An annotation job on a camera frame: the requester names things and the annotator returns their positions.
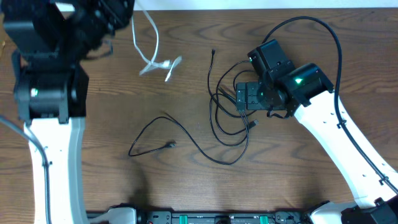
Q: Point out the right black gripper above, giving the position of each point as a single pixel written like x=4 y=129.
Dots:
x=252 y=102

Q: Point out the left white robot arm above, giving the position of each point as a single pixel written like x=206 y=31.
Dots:
x=50 y=92

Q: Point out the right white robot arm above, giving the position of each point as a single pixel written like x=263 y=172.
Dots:
x=306 y=93

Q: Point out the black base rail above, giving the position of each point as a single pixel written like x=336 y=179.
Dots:
x=202 y=217

